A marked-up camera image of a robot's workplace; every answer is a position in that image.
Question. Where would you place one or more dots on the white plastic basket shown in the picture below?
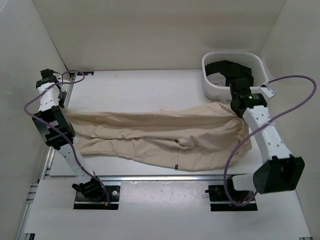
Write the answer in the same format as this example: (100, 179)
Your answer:
(247, 59)

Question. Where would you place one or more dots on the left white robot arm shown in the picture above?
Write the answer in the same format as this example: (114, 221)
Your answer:
(58, 133)

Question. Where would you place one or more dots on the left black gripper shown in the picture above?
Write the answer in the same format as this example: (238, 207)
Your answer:
(64, 94)

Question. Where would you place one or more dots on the black trousers in basket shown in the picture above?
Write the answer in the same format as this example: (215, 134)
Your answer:
(221, 72)

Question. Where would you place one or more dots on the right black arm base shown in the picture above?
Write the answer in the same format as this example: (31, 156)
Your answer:
(220, 203)

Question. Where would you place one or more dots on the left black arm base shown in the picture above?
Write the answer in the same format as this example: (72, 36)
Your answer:
(96, 198)

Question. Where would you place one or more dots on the beige trousers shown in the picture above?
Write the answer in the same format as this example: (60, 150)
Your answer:
(200, 138)

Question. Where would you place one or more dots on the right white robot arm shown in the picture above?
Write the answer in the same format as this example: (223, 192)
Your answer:
(280, 170)

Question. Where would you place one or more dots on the small blue label sticker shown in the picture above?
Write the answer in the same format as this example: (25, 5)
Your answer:
(89, 73)

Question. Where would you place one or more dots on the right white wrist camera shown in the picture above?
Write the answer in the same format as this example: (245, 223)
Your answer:
(266, 91)

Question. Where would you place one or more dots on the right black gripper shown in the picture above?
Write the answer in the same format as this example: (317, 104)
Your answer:
(238, 115)

